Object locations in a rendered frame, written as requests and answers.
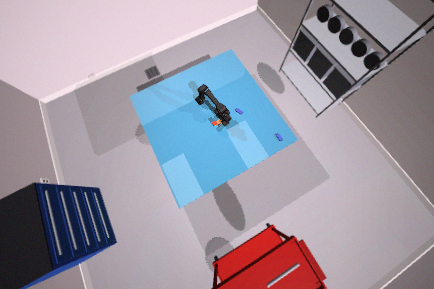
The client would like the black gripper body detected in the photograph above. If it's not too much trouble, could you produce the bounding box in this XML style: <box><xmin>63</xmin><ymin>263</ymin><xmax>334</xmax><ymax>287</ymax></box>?
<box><xmin>214</xmin><ymin>109</ymin><xmax>229</xmax><ymax>126</ymax></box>

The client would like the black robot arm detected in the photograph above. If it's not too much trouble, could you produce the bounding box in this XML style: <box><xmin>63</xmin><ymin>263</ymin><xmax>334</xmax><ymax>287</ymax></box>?
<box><xmin>195</xmin><ymin>84</ymin><xmax>232</xmax><ymax>122</ymax></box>

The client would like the orange bar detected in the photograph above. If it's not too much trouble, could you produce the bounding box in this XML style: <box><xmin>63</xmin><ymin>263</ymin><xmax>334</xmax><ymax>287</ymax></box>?
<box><xmin>212</xmin><ymin>119</ymin><xmax>221</xmax><ymax>126</ymax></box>

